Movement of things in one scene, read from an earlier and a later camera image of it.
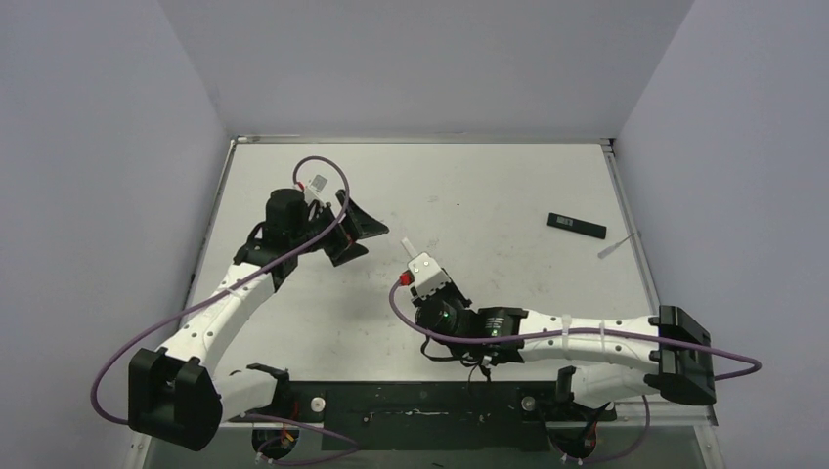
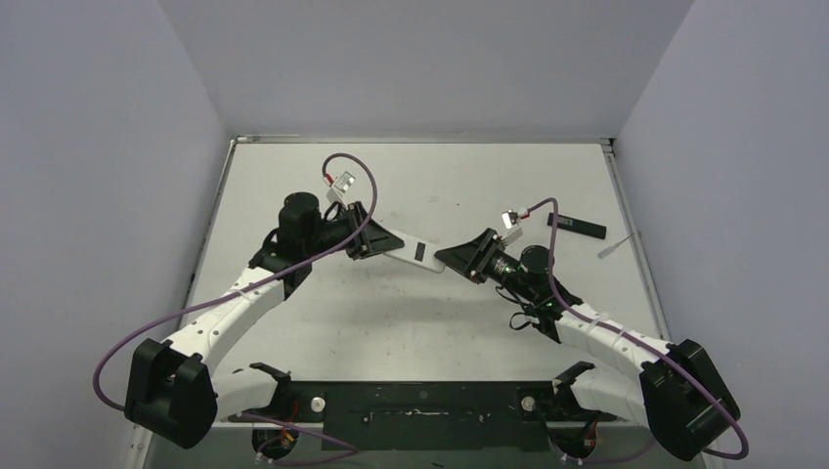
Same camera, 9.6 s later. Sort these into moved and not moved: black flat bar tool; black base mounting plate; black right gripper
Moved: black right gripper
Not moved: black base mounting plate; black flat bar tool
